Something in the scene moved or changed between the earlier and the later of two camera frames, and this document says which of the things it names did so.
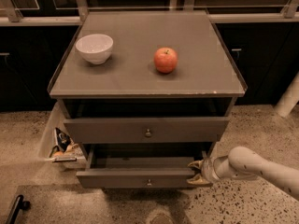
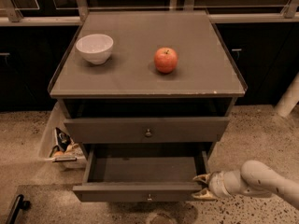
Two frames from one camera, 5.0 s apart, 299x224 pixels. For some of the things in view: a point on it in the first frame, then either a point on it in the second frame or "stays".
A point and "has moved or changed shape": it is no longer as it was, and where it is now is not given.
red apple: [165, 60] stays
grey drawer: [127, 169] has moved or changed shape
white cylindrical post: [290, 98] stays
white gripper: [207, 170] -> [217, 185]
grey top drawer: [146, 130] stays
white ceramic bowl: [94, 48] stays
